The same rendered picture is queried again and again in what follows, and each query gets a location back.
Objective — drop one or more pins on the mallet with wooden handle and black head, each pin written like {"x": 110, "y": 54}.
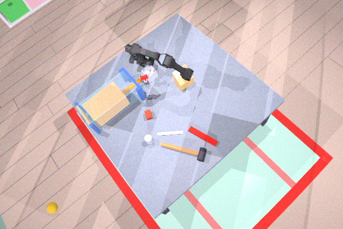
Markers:
{"x": 201, "y": 153}

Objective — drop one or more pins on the white cylinder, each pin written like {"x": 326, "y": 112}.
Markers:
{"x": 148, "y": 139}

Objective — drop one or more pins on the red flat bar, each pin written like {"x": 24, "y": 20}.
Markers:
{"x": 202, "y": 136}

